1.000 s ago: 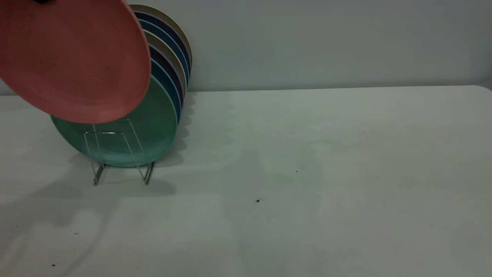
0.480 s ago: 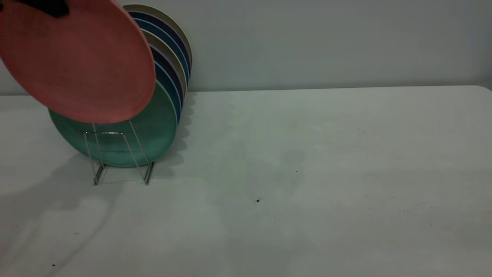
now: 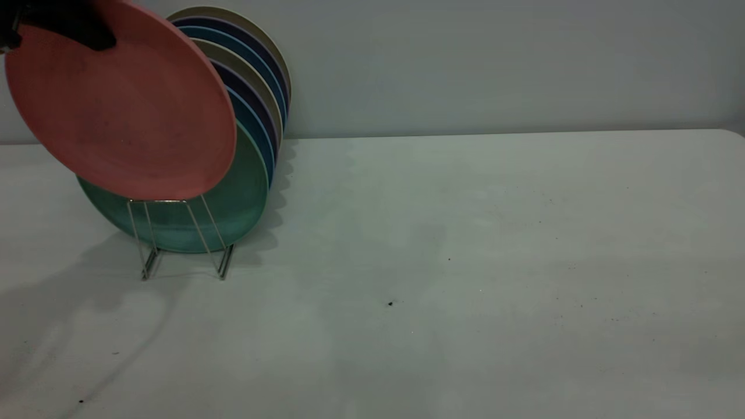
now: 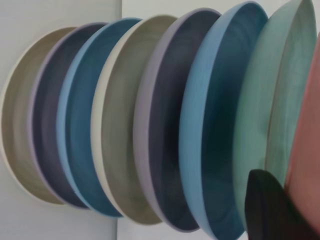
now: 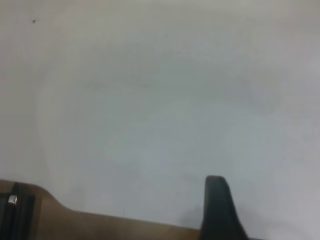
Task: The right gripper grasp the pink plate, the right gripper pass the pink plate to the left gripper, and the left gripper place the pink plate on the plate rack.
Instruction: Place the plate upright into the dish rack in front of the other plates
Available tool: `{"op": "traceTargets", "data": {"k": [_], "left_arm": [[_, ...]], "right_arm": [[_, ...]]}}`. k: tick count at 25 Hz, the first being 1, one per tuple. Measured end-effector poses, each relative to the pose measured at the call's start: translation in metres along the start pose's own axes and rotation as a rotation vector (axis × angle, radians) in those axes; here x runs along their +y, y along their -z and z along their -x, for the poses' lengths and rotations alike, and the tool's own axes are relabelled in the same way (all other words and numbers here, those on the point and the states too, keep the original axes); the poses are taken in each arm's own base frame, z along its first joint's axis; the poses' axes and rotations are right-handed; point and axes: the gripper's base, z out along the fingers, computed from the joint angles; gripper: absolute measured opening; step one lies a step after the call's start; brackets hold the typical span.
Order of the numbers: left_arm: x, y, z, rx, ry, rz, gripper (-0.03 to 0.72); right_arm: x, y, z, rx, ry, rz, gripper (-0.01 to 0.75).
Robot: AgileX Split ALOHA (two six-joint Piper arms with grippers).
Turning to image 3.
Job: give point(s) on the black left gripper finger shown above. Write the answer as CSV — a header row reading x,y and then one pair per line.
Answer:
x,y
7,35
70,20

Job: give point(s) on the dark purple plate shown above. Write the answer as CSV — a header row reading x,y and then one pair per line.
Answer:
x,y
257,100
251,36

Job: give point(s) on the green plate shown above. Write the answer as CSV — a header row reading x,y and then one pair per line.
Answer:
x,y
244,198

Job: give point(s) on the blue plate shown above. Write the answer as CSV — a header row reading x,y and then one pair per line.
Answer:
x,y
256,131
245,50

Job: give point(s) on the pink plate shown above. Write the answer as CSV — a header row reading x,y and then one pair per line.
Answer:
x,y
128,116

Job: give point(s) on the beige plate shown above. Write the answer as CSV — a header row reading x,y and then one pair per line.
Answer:
x,y
244,20
244,66

